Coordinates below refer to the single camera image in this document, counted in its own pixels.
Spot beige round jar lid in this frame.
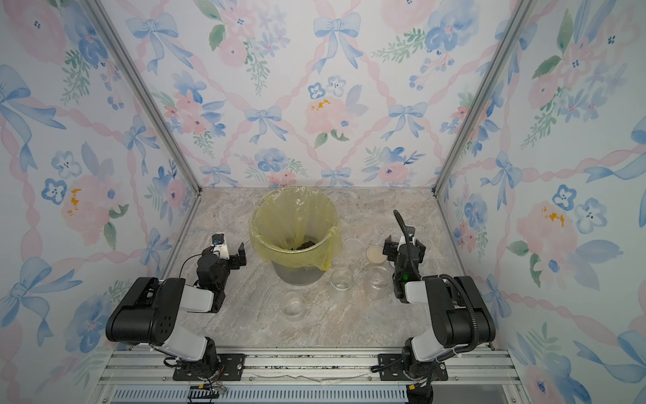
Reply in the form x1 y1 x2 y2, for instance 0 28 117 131
366 245 387 265

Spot translucent plastic container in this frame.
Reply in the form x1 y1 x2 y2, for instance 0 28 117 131
362 266 392 301

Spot translucent round container lid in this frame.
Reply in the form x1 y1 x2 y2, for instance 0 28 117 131
343 237 364 259

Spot glass jar with tea leaves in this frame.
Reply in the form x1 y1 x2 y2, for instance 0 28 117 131
330 268 354 292

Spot small jar with grey lid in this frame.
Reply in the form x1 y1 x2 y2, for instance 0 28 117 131
282 291 308 322

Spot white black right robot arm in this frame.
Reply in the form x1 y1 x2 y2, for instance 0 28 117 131
383 236 496 380

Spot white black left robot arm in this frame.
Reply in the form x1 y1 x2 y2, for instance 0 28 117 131
105 233 247 381

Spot grey mesh trash bin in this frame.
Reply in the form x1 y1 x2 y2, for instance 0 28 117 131
271 247 325 286

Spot yellow plastic bin liner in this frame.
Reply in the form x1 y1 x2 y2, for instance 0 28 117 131
249 186 343 271

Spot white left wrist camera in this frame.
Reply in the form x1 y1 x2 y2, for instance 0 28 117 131
210 232 230 260

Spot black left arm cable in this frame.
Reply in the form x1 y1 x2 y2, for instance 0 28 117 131
177 251 203 281

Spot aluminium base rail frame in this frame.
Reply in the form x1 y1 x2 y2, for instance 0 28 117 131
89 346 529 403

